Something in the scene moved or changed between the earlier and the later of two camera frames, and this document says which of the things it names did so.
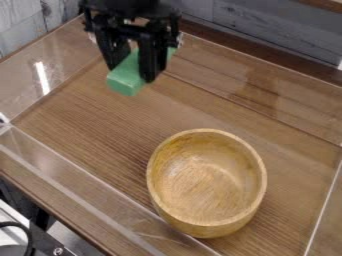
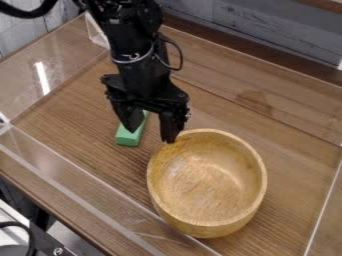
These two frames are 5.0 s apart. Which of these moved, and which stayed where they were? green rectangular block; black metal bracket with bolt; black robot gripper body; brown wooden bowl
Moved: green rectangular block; black robot gripper body
Stayed: black metal bracket with bolt; brown wooden bowl
